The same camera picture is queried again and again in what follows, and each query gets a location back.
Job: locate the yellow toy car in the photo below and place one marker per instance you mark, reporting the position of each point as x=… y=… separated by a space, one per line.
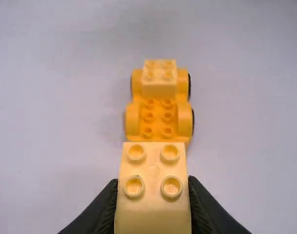
x=160 y=114

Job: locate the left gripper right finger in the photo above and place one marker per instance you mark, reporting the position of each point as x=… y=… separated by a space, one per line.
x=209 y=214

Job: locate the yellow toy brick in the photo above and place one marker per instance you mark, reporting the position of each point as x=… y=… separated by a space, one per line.
x=153 y=214

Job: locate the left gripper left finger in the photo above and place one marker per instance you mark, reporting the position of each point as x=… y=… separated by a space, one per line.
x=102 y=212

